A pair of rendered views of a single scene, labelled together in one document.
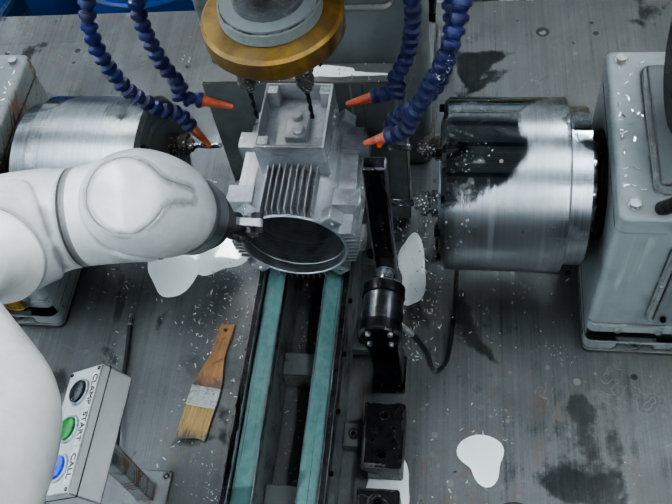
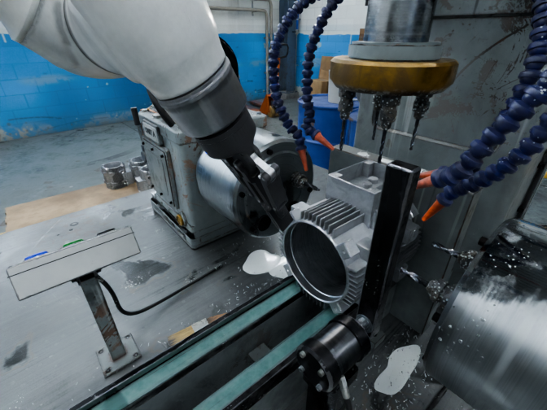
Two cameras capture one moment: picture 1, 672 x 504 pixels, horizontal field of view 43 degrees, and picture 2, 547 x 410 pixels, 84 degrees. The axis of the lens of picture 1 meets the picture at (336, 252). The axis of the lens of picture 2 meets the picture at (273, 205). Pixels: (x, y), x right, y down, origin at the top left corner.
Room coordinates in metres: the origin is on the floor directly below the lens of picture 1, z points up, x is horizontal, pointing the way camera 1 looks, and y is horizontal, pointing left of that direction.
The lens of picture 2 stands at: (0.32, -0.12, 1.37)
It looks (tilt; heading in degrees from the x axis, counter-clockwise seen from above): 30 degrees down; 34
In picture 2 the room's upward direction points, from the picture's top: straight up
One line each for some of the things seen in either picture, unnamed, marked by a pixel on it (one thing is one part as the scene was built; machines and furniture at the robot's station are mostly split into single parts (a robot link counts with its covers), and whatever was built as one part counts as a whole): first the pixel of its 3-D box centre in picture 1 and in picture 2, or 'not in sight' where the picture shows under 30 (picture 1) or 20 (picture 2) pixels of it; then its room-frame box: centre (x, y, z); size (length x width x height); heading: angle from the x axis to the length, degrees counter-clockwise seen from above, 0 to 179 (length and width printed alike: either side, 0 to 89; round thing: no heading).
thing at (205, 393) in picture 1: (209, 380); (216, 324); (0.62, 0.24, 0.80); 0.21 x 0.05 x 0.01; 157
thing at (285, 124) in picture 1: (297, 130); (368, 192); (0.83, 0.02, 1.11); 0.12 x 0.11 x 0.07; 163
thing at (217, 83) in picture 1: (319, 130); (388, 229); (0.94, -0.01, 0.97); 0.30 x 0.11 x 0.34; 74
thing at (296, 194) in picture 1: (303, 191); (347, 241); (0.79, 0.03, 1.01); 0.20 x 0.19 x 0.19; 163
